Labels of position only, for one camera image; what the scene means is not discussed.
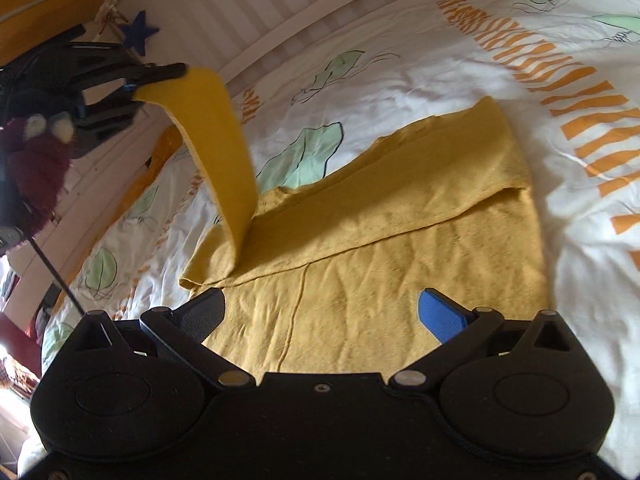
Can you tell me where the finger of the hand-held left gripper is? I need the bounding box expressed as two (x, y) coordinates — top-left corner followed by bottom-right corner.
(67, 44), (189, 92)
(76, 86), (140, 134)

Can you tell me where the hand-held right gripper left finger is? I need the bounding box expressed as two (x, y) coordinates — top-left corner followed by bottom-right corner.
(65, 288), (254, 391)

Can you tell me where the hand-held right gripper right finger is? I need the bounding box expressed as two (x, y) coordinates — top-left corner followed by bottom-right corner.
(389, 288), (576, 387)

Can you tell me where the yellow knit garment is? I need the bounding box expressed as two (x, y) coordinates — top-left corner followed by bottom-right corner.
(134, 66), (552, 377)

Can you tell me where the person's left forearm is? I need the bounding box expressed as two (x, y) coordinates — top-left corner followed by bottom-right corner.
(0, 114), (77, 235)

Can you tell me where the blue star decoration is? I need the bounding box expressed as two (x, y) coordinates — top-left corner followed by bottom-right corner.
(117, 9), (151, 56)

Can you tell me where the white striped headboard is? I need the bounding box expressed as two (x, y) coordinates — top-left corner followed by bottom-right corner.
(94, 0), (548, 88)

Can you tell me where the dark red cloth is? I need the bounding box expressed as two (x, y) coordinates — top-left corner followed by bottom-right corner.
(0, 310), (43, 378)

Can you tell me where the white leaf printed blanket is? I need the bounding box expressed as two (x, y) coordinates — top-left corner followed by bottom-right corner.
(41, 0), (640, 413)

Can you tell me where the white bed frame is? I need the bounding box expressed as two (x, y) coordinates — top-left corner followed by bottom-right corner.
(7, 107), (173, 313)

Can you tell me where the black cable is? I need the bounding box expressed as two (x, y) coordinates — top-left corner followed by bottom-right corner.
(27, 236), (87, 315)

